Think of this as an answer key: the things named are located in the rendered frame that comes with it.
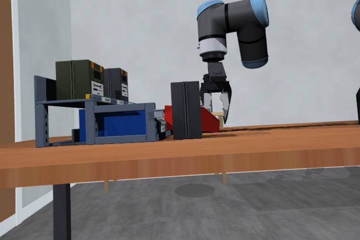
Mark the red bin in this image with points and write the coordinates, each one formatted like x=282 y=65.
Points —
x=208 y=121

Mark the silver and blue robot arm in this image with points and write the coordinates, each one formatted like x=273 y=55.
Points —
x=249 y=19

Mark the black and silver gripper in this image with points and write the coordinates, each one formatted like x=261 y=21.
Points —
x=223 y=87

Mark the dark blue metal shelf rack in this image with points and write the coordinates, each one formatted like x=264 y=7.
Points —
x=45 y=95

